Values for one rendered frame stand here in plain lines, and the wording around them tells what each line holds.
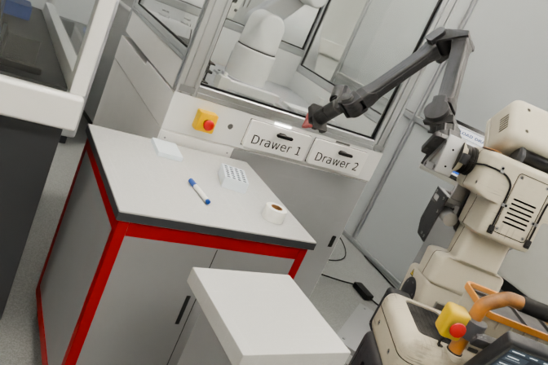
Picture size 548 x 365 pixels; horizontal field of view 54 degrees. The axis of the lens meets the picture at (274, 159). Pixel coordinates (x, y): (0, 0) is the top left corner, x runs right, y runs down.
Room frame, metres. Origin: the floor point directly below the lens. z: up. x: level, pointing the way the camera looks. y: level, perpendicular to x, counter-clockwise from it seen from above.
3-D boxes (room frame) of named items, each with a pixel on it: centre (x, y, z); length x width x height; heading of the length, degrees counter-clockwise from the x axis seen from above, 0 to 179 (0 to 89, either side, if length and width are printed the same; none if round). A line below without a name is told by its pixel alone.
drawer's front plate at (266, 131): (2.10, 0.02, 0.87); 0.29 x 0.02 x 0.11; 123
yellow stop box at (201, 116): (1.90, 0.28, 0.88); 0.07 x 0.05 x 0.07; 123
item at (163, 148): (1.76, 0.35, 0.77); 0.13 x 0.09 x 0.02; 30
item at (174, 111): (2.53, 0.25, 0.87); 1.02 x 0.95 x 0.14; 123
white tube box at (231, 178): (1.73, 0.10, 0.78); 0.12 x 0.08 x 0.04; 18
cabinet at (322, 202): (2.53, 0.24, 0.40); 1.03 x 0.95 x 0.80; 123
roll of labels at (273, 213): (1.58, -0.07, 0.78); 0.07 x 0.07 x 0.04
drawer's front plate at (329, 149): (2.27, -0.25, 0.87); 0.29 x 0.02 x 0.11; 123
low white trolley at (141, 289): (1.62, 0.19, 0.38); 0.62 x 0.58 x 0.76; 123
